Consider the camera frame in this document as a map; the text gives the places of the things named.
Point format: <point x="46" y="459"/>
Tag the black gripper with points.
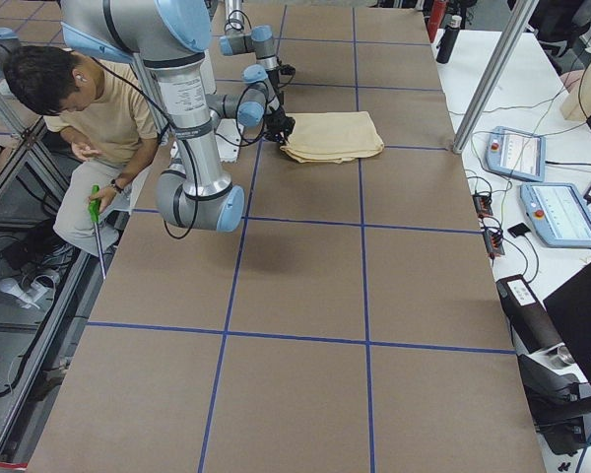
<point x="279" y="121"/>

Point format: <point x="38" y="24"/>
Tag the cream long-sleeve printed shirt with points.
<point x="333" y="137"/>

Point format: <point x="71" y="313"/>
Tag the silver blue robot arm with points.
<point x="172" y="38"/>
<point x="238" y="39"/>

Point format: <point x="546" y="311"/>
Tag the person in beige shirt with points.
<point x="95" y="107"/>

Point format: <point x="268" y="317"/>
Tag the red bottle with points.
<point x="437" y="13"/>

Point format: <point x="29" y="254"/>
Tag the black water bottle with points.
<point x="447" y="41"/>

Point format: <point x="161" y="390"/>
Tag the far orange circuit board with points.
<point x="483" y="205"/>

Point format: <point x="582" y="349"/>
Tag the orange circuit board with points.
<point x="493" y="240"/>
<point x="483" y="205"/>

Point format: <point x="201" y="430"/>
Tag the near orange circuit board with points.
<point x="493" y="240"/>

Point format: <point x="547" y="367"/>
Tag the far grey teach pendant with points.
<point x="516" y="154"/>

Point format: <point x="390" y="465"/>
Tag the grey teach pendant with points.
<point x="557" y="213"/>
<point x="516" y="154"/>

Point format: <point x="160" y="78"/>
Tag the small black flat device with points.
<point x="519" y="230"/>

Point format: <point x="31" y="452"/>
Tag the near grey teach pendant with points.
<point x="557" y="213"/>

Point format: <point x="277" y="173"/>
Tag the black monitor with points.
<point x="569" y="309"/>

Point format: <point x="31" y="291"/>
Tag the black brown label printer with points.
<point x="557" y="401"/>

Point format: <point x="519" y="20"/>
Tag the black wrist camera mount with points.
<point x="287" y="70"/>

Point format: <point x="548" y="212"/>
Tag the green handled grabber stick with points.
<point x="93" y="209"/>

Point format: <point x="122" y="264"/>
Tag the aluminium frame post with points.
<point x="503" y="49"/>

